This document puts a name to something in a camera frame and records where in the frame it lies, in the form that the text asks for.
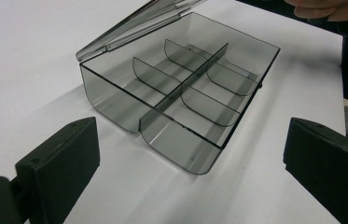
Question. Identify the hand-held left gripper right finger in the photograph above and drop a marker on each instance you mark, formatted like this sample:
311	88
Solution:
333	165

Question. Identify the grey transparent compartment box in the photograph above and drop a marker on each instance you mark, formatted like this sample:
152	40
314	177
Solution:
174	93

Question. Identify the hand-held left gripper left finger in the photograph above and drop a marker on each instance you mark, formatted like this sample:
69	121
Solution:
59	165

